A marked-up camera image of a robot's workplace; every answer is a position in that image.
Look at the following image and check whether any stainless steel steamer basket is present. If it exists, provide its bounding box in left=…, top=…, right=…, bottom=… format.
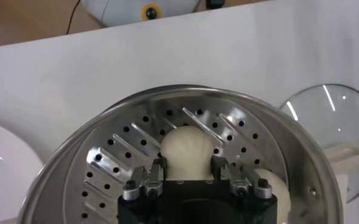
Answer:
left=17, top=84, right=344, bottom=224

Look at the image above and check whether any glass lid with cream handle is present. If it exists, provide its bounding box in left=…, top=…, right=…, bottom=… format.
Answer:
left=279, top=83, right=359, bottom=203

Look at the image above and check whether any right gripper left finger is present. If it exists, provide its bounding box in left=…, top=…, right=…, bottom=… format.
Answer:
left=123, top=156, right=168, bottom=201

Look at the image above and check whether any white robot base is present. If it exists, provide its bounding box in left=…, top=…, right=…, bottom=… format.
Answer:
left=80, top=0, right=202, bottom=28

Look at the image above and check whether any dark thin floor cable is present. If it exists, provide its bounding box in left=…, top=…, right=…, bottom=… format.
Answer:
left=65, top=0, right=81, bottom=35

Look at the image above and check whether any white round plate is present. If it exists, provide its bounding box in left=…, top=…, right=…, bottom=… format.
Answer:
left=0, top=119, right=44, bottom=224

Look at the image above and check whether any white steamed baozi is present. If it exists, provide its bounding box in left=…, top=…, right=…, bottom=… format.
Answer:
left=254, top=168, right=291, bottom=224
left=160, top=125, right=215, bottom=181

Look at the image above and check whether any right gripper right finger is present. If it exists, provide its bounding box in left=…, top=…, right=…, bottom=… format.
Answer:
left=211, top=156, right=274, bottom=200

